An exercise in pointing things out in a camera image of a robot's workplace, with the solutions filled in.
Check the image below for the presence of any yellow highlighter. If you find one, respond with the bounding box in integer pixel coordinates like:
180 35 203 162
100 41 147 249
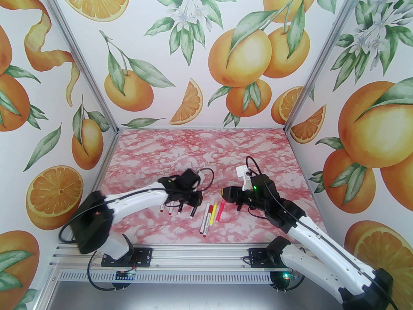
209 200 219 226

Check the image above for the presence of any white pen with black cap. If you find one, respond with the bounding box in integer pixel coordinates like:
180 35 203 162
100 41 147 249
200 203 210 234

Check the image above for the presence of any white pen with red cap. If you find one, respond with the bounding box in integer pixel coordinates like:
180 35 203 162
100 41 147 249
203 204 214 239

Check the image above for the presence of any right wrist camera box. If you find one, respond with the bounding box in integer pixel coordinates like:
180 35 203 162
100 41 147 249
236 165 254 191

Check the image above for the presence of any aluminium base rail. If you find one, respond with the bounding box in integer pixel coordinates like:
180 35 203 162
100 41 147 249
48 243 354 272

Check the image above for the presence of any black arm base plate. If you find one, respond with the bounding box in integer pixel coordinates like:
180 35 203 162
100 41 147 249
101 247 153 267
248 247 281 268

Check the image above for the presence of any slotted metal cable tray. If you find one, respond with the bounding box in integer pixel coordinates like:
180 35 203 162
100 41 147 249
59 271 307 284

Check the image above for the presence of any black base cable loop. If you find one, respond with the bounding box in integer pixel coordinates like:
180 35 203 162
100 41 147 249
86 260 129 292
271 270 306 293

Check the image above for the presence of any aluminium corner post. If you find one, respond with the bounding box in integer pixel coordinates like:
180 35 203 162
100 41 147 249
38 0 120 135
283 0 371 133

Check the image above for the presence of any aluminium frame leg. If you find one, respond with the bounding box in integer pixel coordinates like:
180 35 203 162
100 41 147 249
38 265 60 310

